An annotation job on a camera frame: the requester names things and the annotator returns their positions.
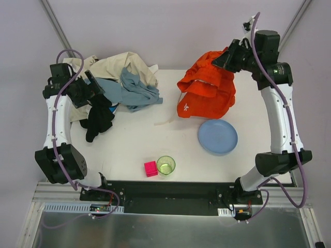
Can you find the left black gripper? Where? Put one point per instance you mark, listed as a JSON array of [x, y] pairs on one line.
[[91, 84]]

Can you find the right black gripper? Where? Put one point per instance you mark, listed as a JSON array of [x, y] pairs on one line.
[[227, 59]]

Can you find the orange cloth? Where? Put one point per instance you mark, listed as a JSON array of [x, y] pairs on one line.
[[206, 91]]

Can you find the beige cloth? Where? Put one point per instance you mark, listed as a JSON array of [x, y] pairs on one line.
[[110, 68]]

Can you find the blue-grey cloth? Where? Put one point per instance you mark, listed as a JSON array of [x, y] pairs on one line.
[[130, 91]]

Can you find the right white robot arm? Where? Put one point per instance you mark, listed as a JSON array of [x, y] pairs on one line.
[[287, 152]]

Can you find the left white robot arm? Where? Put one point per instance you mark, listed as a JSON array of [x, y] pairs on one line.
[[59, 160]]

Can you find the black cloth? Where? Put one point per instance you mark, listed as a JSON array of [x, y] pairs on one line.
[[99, 118]]

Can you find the blue plastic plate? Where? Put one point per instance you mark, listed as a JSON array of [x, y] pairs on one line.
[[217, 136]]

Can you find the pink plastic cube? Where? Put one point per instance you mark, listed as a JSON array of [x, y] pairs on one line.
[[150, 169]]

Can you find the green transparent cup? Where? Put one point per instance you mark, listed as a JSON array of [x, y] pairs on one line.
[[166, 165]]

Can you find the left aluminium corner post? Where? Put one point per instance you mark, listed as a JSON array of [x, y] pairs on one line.
[[55, 24]]

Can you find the aluminium corner post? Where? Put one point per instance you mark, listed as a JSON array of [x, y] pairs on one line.
[[55, 24], [304, 6]]

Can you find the right aluminium corner post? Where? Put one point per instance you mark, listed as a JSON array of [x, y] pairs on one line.
[[304, 6]]

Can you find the left white cable duct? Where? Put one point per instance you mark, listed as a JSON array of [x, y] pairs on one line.
[[82, 208]]

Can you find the white cable duct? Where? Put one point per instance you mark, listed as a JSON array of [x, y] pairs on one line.
[[225, 212], [82, 208]]

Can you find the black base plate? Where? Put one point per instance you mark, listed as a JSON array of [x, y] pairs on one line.
[[174, 198]]

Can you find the right white cable duct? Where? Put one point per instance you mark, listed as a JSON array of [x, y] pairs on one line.
[[225, 212]]

